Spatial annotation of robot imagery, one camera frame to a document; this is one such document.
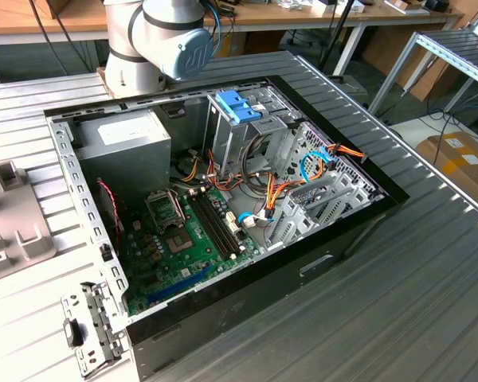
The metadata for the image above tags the perforated metal disk bay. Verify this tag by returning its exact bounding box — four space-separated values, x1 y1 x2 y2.
262 121 386 251

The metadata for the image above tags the white board connector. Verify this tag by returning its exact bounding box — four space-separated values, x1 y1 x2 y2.
224 210 242 236

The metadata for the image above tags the black RAM slot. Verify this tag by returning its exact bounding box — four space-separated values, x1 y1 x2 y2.
203 192 243 256
188 195 230 262
198 193 239 258
194 194 235 260

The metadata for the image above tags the metal optical drive cage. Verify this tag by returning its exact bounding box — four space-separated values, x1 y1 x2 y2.
202 85 304 180

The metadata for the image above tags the thin locking lever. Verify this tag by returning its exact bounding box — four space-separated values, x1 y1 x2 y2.
171 189 186 224

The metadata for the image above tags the CPU socket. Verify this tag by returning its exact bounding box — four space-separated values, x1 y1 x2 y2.
162 227 195 255

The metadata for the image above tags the metal socket cover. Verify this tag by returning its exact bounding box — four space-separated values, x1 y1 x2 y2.
144 189 186 232

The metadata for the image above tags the blue plastic drive latch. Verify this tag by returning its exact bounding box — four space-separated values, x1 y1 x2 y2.
214 89 263 126

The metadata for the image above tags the green motherboard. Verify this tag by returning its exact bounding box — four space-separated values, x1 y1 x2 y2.
119 186 260 318

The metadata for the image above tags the black open PC case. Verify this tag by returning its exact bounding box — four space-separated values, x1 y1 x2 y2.
43 74 410 382

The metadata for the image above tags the blue expansion slot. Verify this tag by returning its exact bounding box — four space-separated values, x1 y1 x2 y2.
147 264 216 303

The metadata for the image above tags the grey power supply unit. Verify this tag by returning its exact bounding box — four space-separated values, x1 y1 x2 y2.
74 109 172 208

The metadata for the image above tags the black case fan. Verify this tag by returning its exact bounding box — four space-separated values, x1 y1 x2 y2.
93 177 127 259

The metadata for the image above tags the black tripod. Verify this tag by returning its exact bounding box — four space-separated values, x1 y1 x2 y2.
286 0 355 76

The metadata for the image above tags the flat cardboard sheet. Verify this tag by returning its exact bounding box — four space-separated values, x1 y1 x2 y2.
360 23 463 103

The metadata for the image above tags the black plastic latch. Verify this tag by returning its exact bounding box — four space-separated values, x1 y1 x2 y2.
63 319 84 348

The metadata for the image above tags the small white box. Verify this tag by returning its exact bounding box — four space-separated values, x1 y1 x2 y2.
312 0 364 17

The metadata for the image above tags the brown cardboard box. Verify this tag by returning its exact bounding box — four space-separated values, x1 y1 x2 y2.
416 131 478 208

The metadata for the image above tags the grey parts rack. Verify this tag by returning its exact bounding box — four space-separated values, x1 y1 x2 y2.
0 159 59 286

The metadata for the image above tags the small wooden block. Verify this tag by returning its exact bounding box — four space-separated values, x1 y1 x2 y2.
384 0 431 15

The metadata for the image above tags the brown wooden box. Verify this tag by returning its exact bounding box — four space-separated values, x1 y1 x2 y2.
33 0 72 20

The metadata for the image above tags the multicolour power wire bundle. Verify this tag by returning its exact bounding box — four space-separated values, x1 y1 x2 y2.
174 149 276 196

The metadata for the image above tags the short blue data wire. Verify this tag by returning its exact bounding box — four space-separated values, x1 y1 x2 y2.
237 210 274 230

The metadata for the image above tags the long blue data wire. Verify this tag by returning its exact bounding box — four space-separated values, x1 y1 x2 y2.
299 145 338 185

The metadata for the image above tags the orange power wire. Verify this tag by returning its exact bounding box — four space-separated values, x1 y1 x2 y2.
262 142 368 224

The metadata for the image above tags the metal card retention bracket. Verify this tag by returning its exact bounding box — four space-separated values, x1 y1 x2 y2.
60 280 128 379

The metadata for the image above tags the wooden desk white frame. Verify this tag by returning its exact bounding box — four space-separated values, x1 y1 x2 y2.
0 0 465 76

